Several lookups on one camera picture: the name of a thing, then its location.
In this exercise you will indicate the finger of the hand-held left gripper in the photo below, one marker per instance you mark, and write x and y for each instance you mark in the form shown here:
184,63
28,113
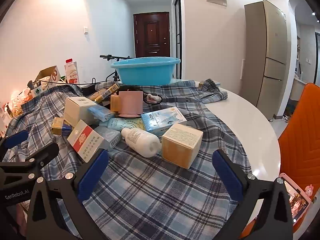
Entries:
37,158
16,137

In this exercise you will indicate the blue illustrated cigarette box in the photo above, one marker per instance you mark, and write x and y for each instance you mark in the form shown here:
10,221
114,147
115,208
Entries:
162,121

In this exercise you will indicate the open cardboard box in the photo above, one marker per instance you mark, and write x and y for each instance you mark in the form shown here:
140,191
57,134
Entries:
50,73

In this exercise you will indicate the light blue swirl tube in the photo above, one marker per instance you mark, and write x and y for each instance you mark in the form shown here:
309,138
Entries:
125,124

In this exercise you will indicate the small gold box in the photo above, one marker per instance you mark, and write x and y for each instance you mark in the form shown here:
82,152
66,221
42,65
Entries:
201,85

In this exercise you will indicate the blue plastic basin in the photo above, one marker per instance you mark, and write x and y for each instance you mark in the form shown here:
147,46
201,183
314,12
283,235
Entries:
145,73

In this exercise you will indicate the small light blue box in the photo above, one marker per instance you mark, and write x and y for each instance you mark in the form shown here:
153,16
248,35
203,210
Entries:
216,82

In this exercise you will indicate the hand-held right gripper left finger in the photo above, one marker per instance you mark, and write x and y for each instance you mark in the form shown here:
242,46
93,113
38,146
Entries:
92,175

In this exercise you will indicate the light blue tissue packet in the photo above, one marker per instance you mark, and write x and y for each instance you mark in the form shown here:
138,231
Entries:
100,112

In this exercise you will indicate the dark red entrance door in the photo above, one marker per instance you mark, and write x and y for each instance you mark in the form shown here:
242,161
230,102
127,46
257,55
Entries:
152,35

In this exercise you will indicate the white cardboard box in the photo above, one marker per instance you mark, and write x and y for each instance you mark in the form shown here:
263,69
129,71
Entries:
77,110

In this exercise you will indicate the black bicycle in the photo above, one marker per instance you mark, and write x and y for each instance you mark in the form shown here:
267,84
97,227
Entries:
110,57

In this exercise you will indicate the red and white box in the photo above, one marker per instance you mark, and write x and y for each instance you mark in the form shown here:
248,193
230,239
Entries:
85,140

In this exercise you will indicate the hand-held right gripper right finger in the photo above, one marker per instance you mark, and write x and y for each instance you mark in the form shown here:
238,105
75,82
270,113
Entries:
227,177

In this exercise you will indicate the strawberry milk bottle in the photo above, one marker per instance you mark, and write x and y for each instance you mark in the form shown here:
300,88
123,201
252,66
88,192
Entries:
72,75

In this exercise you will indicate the pile of snack bags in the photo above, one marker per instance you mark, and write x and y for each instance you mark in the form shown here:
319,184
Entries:
15,107

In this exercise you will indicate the beige refrigerator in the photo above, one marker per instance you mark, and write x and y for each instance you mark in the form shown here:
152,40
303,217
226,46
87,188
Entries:
270,55

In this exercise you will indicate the pink plastic cup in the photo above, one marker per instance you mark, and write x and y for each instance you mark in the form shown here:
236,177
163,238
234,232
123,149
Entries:
130,102

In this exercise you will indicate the white lotion bottle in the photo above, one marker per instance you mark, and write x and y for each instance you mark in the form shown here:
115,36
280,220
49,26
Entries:
142,141

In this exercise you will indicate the long gold tube box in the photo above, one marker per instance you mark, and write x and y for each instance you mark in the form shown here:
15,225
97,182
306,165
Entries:
107,92

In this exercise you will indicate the white packet green triangle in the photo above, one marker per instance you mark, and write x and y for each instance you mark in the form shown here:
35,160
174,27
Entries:
37,91

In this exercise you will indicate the white plastic bag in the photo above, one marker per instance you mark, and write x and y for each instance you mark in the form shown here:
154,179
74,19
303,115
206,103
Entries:
47,80

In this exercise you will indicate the amber plastic box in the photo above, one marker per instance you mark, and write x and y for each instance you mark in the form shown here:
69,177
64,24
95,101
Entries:
114,102

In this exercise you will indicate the pink phone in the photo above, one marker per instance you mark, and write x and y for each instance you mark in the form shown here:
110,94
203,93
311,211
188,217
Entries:
297,202

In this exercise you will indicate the beige cube box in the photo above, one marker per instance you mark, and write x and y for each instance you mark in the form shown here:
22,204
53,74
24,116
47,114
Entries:
180,147

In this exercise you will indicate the orange chair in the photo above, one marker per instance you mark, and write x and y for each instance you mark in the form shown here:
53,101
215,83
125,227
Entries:
300,135

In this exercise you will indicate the black framed glass door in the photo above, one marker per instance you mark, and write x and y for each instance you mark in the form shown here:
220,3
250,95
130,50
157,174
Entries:
178,42

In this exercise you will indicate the translucent plastic box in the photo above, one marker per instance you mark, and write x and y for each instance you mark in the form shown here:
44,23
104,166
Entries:
110,137

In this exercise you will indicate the blue plaid shirt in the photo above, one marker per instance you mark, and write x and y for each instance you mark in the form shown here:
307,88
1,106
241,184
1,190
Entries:
150,200

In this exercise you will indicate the gold cigarette box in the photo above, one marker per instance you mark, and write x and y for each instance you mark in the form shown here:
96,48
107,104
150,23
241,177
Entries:
58,127

